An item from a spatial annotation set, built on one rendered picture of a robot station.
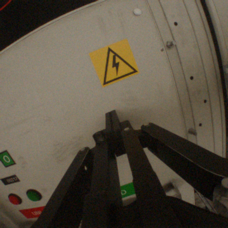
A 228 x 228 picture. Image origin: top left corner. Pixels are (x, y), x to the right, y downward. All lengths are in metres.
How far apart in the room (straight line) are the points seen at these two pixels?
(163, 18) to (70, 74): 0.20
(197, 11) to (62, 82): 0.29
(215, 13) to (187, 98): 0.18
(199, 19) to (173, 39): 0.08
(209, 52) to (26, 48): 0.33
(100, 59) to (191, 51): 0.19
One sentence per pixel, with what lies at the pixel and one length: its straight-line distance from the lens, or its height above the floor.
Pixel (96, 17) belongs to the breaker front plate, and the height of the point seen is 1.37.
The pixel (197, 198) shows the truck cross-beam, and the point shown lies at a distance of 0.44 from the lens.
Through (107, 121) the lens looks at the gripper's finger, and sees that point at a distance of 0.16.
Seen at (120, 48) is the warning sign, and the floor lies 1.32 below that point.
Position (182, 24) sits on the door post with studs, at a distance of 0.31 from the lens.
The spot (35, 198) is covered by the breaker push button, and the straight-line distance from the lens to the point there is 0.33.
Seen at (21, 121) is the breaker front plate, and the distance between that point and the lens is 0.24.
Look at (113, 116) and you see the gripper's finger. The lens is 0.17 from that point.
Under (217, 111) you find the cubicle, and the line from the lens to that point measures 0.37.
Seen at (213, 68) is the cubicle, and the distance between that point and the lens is 0.34.
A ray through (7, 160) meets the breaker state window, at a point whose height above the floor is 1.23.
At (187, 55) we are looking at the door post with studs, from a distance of 0.30.
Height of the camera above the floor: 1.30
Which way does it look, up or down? 17 degrees down
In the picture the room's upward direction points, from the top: 23 degrees counter-clockwise
